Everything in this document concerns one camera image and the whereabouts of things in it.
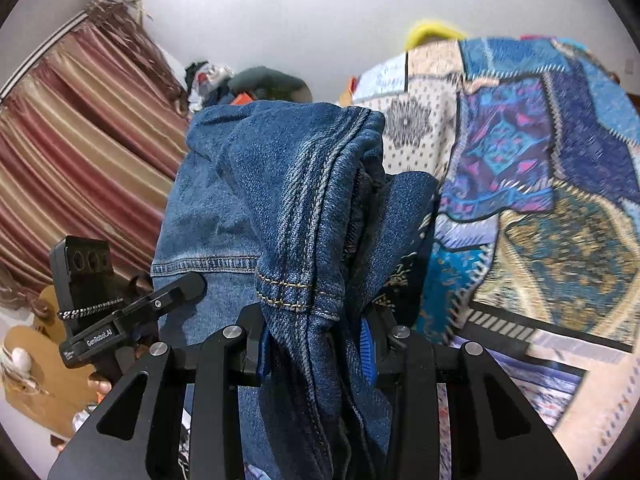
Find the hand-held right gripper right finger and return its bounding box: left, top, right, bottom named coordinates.
left=357, top=306, right=578, bottom=480

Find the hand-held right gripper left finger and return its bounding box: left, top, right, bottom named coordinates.
left=47, top=305, right=274, bottom=480

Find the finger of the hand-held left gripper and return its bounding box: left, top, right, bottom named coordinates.
left=115, top=273, right=207, bottom=332

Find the blue denim jacket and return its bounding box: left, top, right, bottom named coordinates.
left=151, top=100, right=441, bottom=480

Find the pile of mixed clothes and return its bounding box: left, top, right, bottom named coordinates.
left=183, top=60, right=237, bottom=112

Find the striped red curtain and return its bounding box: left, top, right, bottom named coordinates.
left=0, top=0, right=195, bottom=313

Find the patchwork printed blanket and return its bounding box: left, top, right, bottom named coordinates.
left=349, top=35, right=640, bottom=461

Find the peach cloth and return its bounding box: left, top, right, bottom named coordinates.
left=340, top=76, right=360, bottom=107

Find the yellow cartoon printed cloth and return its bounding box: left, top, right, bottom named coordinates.
left=404, top=18, right=469, bottom=52

